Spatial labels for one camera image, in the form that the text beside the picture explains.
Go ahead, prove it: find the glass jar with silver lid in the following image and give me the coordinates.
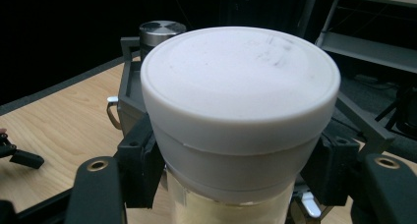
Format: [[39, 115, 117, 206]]
[[139, 20, 188, 61]]

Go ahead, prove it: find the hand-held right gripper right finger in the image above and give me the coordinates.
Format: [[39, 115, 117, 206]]
[[300, 132, 362, 207]]

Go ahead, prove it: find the black folding chair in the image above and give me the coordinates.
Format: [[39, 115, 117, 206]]
[[374, 84, 417, 139]]

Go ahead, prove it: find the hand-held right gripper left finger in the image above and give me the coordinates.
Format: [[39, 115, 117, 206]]
[[113, 114, 165, 209]]

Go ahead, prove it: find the white metal stand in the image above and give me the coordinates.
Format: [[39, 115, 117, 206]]
[[296, 0, 417, 75]]

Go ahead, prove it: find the glass jar with white lid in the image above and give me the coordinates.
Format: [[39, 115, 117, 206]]
[[140, 26, 342, 224]]

